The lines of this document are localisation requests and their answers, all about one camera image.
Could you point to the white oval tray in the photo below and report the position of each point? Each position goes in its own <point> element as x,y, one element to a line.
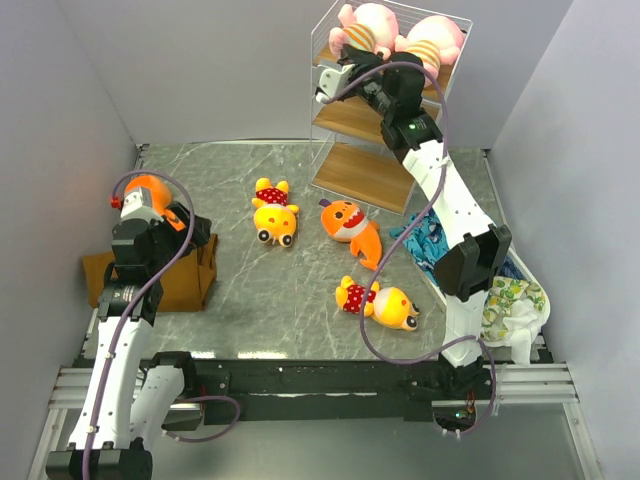
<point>516,310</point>

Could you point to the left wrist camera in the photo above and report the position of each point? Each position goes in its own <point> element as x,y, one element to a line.
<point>137,204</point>

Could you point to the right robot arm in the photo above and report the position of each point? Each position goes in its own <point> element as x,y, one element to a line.
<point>477,247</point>

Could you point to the brown folded cloth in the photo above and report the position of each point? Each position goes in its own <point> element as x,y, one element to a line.
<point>185,285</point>

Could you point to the yellow green print cloth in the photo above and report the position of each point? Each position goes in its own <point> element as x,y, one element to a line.
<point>504,291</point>

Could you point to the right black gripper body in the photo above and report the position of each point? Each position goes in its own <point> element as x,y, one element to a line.
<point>371,88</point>

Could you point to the orange shark plush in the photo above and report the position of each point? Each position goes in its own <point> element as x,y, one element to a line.
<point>161,194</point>
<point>345,222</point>

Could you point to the white wire wooden shelf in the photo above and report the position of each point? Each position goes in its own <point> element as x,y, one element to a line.
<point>349,156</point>

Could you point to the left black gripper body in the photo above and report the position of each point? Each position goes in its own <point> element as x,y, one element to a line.
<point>168,241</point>

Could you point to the large pink striped plush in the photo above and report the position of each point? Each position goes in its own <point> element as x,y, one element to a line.
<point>436,40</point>

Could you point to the small pink striped plush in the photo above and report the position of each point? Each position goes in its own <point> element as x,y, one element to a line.
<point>370,27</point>

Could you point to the white cloth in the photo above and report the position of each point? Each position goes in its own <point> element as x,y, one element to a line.
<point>515,327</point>

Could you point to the blue shark print garment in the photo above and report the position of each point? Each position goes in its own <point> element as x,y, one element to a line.
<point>427,243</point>

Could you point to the yellow plush red dress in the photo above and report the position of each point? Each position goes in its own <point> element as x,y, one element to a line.
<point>275,218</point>

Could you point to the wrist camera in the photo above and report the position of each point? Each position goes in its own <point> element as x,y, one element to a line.
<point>329,78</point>
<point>137,204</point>

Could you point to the yellow plush polka dress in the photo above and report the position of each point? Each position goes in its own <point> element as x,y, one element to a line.
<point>389,306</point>

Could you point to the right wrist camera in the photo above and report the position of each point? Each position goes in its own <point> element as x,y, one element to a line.
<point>329,78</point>

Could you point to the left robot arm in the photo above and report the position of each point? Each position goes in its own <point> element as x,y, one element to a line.
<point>115,340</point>

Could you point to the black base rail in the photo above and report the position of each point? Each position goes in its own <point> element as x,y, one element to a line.
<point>277,389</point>

